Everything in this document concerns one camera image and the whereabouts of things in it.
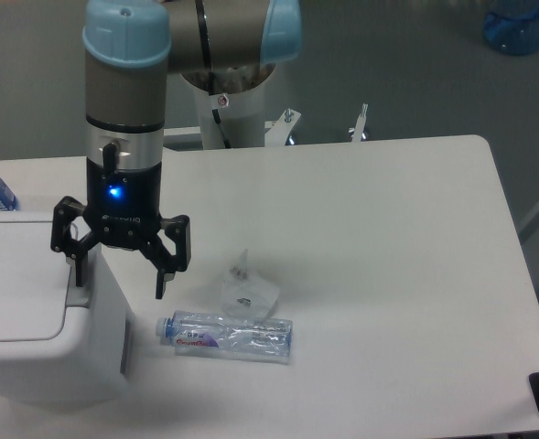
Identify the crumpled clear plastic bag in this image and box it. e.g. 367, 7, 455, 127
220, 249, 281, 320

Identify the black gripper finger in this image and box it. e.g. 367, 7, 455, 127
50, 196, 104, 287
139, 215, 191, 300

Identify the blue water jug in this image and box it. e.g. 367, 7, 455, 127
482, 1, 539, 56

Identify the clear crushed water bottle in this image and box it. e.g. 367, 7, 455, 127
155, 311, 293, 364

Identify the white push-lid trash can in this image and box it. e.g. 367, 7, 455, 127
0, 211, 135, 402

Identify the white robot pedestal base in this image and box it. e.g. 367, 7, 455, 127
164, 64, 302, 151

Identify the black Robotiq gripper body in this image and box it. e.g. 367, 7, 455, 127
84, 162, 162, 251

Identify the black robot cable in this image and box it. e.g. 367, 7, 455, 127
207, 71, 232, 149

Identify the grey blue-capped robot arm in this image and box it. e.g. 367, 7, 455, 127
50, 1, 302, 297

